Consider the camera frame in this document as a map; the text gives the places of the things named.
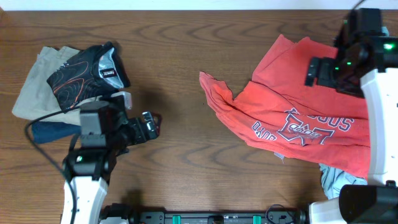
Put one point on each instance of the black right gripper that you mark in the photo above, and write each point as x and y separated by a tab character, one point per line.
327	65

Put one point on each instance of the black orange patterned shirt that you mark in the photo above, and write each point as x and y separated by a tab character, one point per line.
92	72

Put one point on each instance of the beige folded garment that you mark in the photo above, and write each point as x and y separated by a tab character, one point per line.
36	99

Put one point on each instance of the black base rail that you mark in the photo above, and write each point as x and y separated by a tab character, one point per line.
276	214

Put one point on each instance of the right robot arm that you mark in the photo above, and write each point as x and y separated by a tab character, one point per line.
365	66

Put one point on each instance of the navy blue folded garment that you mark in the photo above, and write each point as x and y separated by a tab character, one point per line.
44	132

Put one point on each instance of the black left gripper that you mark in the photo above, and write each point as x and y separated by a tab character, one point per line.
135	124

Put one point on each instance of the light blue t-shirt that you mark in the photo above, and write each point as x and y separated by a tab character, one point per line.
333	180

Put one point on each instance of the red soccer t-shirt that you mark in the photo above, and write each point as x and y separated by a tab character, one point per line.
277	112

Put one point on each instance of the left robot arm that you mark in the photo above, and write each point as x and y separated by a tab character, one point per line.
106	133

